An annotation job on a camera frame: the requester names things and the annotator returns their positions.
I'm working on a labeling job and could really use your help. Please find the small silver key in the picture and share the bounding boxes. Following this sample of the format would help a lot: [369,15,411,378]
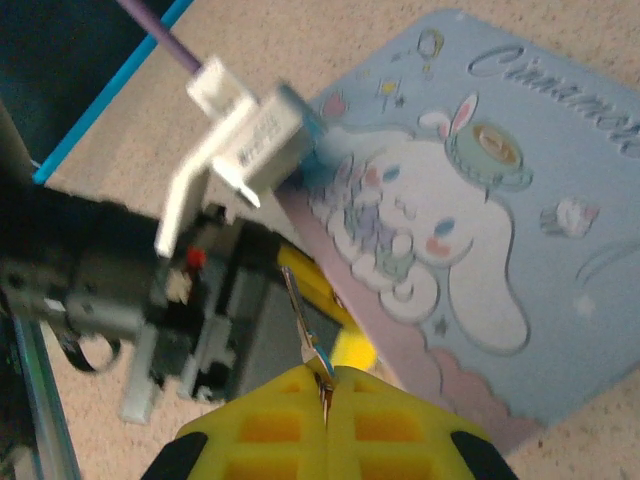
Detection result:
[279,264,341,426]

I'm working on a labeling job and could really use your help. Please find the aluminium mounting rail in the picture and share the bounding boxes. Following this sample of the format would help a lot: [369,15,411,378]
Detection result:
[9,314,84,480]

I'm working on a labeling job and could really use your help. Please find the thin black cable loop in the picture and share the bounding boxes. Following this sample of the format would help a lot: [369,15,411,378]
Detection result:
[58,332,124,375]

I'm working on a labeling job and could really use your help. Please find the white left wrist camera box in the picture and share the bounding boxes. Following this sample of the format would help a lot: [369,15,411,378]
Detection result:
[154,54,329,259]

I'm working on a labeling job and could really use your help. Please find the blue left table edge strip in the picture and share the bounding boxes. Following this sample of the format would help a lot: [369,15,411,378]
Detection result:
[30,0,195,185]

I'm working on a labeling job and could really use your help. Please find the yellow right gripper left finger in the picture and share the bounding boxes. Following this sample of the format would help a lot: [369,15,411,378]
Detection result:
[142,364,331,480]

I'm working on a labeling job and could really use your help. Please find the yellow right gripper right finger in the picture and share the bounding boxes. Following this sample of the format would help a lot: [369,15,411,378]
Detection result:
[327,367,521,480]

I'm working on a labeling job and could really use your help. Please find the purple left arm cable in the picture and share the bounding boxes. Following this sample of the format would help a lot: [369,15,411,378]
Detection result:
[117,0,202,76]

